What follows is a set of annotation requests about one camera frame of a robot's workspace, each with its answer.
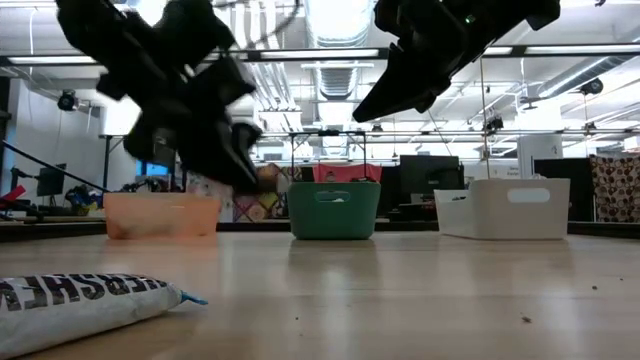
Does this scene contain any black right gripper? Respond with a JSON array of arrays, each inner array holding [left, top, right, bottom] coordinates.
[[352, 0, 506, 124]]

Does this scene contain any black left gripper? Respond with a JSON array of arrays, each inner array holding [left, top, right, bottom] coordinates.
[[99, 54, 264, 195]]

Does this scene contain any white blue Hershey's candy bar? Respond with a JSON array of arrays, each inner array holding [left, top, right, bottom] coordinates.
[[0, 272, 209, 360]]

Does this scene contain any colourful patchwork quilt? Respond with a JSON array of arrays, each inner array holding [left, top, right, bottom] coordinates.
[[184, 162, 301, 224]]

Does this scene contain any black computer monitor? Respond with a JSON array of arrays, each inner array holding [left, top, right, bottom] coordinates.
[[533, 158, 596, 223], [35, 163, 68, 197], [398, 154, 465, 194]]

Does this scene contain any orange translucent plastic basket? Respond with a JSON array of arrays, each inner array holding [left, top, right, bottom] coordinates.
[[103, 192, 222, 240]]

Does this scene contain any red orange cloth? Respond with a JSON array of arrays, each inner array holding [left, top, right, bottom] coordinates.
[[313, 163, 384, 184]]

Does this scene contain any teal plastic basket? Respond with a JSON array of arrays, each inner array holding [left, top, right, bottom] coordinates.
[[287, 181, 382, 240]]

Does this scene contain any white cylinder column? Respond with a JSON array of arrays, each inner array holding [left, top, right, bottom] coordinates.
[[517, 134, 565, 180]]

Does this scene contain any white plastic basket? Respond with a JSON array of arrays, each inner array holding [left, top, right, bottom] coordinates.
[[433, 178, 571, 241]]

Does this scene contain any brown polka dot cloth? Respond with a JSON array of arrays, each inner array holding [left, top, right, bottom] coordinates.
[[589, 153, 640, 224]]

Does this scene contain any red tag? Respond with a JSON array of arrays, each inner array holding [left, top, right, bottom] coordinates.
[[0, 184, 27, 202]]

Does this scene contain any thin hanging cable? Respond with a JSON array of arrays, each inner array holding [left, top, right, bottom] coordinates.
[[478, 57, 490, 180]]

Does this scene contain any silver ceiling air duct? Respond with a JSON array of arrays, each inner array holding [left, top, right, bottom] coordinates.
[[303, 0, 375, 101]]

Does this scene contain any black aluminium rig frame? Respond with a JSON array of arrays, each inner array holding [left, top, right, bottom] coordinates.
[[0, 43, 640, 242]]

